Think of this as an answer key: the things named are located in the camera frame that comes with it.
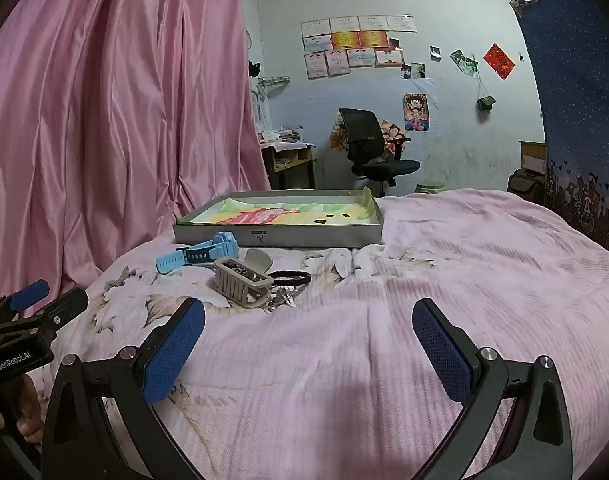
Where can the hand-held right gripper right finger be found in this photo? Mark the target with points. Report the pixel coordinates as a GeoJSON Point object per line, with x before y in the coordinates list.
{"type": "Point", "coordinates": [442, 355]}

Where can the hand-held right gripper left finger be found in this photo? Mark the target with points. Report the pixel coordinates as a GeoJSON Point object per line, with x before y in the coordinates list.
{"type": "Point", "coordinates": [174, 355]}

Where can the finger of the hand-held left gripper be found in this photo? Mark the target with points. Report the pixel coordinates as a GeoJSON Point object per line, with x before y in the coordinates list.
{"type": "Point", "coordinates": [64, 308]}
{"type": "Point", "coordinates": [29, 295]}

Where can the grey hair claw clip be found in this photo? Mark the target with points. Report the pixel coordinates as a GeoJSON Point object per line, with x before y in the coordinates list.
{"type": "Point", "coordinates": [234, 285]}

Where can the blue wrist watch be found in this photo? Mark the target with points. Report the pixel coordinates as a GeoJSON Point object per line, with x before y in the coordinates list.
{"type": "Point", "coordinates": [204, 252]}

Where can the grey shallow tray box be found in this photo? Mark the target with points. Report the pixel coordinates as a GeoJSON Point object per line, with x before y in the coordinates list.
{"type": "Point", "coordinates": [294, 237]}

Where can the person's left hand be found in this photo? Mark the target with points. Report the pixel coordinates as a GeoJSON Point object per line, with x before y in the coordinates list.
{"type": "Point", "coordinates": [29, 410]}

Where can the green plastic stool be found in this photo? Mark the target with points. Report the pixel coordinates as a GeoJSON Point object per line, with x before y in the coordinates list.
{"type": "Point", "coordinates": [429, 186]}

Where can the painted paper sheet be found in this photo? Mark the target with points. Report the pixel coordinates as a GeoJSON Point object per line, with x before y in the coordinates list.
{"type": "Point", "coordinates": [284, 212]}

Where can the brown bag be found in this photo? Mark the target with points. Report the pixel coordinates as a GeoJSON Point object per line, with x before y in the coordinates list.
{"type": "Point", "coordinates": [527, 185]}

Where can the pink satin curtain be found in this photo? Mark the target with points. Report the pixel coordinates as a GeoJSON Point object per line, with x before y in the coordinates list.
{"type": "Point", "coordinates": [109, 110]}

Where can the cardboard box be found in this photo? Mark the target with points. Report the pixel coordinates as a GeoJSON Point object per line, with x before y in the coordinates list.
{"type": "Point", "coordinates": [533, 155]}

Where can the cartoon figures poster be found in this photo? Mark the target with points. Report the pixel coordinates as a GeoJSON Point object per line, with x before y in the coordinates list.
{"type": "Point", "coordinates": [392, 135]}

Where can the black office chair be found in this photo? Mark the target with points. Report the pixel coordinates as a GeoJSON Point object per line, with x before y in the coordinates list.
{"type": "Point", "coordinates": [369, 135]}

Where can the wooden desk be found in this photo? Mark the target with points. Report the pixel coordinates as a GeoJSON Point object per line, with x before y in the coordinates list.
{"type": "Point", "coordinates": [289, 151]}

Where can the stack of papers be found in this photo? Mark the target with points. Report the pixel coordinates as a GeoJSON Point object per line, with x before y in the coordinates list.
{"type": "Point", "coordinates": [284, 135]}

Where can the green hanging pouch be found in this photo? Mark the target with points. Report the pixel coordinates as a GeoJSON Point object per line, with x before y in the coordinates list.
{"type": "Point", "coordinates": [485, 103]}

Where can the blue starry cloth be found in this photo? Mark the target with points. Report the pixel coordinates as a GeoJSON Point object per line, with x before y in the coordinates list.
{"type": "Point", "coordinates": [574, 110]}

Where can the cartoon wall poster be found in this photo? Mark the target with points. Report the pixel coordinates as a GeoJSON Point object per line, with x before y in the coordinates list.
{"type": "Point", "coordinates": [417, 112]}

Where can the small wall photo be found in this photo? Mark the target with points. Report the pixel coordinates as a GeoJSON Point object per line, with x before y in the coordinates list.
{"type": "Point", "coordinates": [405, 72]}
{"type": "Point", "coordinates": [417, 70]}
{"type": "Point", "coordinates": [435, 53]}

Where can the green wall photo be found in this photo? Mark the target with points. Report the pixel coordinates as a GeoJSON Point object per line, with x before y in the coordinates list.
{"type": "Point", "coordinates": [471, 66]}
{"type": "Point", "coordinates": [457, 58]}

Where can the red diamond wall poster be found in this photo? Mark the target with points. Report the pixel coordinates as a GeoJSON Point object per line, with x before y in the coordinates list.
{"type": "Point", "coordinates": [499, 61]}

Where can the group of wall certificates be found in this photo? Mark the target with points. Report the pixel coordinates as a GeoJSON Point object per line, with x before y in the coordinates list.
{"type": "Point", "coordinates": [334, 62]}

